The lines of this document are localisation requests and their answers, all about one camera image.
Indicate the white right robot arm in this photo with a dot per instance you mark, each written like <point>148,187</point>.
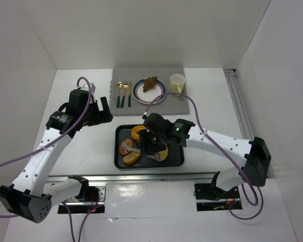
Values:
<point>250,158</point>

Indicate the gold spoon green handle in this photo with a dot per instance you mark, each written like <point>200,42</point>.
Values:
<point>119,87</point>

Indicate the gold knife green handle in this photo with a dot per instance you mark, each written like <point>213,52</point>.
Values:
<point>130,93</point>

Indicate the long seeded bread slice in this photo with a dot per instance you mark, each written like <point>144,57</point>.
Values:
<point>161,156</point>

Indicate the white plate striped rim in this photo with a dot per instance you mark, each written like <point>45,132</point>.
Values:
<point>148,96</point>

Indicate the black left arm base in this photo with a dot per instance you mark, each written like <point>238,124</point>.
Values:
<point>88,198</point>

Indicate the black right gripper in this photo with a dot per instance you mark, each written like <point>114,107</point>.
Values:
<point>143,143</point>

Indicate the aluminium front rail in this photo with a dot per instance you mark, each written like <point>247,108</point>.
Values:
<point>150,177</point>

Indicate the pale green mug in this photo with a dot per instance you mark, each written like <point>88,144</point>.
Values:
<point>177,83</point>

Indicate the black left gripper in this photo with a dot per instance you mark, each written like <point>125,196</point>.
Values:
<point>98,114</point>

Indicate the black plastic tray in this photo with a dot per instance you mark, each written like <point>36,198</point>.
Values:
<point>175,156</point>

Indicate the brown croissant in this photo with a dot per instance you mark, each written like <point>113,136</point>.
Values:
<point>149,83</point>

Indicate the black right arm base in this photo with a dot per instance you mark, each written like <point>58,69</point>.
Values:
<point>210,198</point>

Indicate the round orange bun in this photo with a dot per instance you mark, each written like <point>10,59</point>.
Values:
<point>125,147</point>

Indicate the glazed orange donut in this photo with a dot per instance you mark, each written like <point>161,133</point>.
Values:
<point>135,132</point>

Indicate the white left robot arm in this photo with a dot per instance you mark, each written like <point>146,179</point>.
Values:
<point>27,195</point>

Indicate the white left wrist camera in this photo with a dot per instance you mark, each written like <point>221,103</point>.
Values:
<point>87,87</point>

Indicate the aluminium corner rail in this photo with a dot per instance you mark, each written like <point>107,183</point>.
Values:
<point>239,106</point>

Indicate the small oval bread slice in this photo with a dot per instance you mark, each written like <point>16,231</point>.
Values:
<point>131,158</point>

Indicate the silver metal tongs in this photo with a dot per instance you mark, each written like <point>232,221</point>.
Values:
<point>138,151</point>

